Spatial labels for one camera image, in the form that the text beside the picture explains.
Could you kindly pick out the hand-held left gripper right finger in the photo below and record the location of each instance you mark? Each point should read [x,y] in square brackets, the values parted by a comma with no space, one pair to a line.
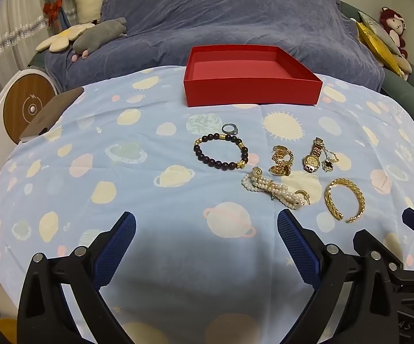
[298,247]

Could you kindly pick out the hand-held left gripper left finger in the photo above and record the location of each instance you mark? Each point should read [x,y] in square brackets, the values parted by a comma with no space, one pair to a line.
[115,247]

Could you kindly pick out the gold wristwatch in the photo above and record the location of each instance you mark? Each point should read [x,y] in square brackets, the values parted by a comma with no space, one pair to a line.
[311,161]

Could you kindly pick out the gold ear clip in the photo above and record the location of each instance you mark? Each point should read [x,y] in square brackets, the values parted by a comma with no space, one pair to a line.
[278,148]

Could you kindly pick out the red cardboard box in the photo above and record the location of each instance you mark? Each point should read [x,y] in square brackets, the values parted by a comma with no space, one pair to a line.
[250,93]

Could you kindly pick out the blue planet-print tablecloth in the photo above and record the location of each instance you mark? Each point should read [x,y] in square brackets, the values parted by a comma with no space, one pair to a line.
[121,186]

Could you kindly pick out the green sofa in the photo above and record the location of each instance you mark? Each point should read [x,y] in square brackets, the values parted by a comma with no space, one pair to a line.
[407,86]

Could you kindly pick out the yellow round object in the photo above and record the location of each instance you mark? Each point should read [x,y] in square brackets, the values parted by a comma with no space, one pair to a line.
[6,331]

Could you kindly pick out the brown grey board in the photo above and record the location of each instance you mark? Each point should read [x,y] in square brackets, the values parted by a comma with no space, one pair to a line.
[54,109]

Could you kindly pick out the cream plush cushion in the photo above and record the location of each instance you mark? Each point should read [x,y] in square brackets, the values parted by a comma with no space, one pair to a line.
[404,66]

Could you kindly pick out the round wooden side table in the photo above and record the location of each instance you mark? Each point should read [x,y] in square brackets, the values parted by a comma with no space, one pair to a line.
[31,107]

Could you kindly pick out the gold pillow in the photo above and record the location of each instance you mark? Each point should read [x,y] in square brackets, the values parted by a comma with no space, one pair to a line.
[375,43]

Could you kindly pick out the silver pillow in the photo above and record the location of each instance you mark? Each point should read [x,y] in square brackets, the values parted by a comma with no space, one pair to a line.
[379,28]

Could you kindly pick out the red monkey plush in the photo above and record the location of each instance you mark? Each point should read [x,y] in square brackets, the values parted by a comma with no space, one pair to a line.
[389,16]

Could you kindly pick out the grey plush toy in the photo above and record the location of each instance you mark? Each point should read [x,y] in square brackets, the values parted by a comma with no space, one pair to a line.
[99,34]

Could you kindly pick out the cream flower pillow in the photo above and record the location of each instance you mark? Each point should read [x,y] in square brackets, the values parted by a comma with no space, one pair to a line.
[62,37]

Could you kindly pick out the white curtain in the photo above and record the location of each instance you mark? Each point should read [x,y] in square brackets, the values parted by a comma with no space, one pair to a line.
[13,43]

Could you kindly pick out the blue curtain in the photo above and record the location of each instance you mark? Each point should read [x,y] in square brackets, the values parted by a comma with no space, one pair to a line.
[63,14]

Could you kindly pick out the blue sofa cover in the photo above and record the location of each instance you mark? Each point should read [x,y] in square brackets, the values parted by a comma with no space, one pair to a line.
[228,18]

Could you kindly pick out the red bow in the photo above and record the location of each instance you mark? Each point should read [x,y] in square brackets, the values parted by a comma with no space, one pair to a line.
[53,10]

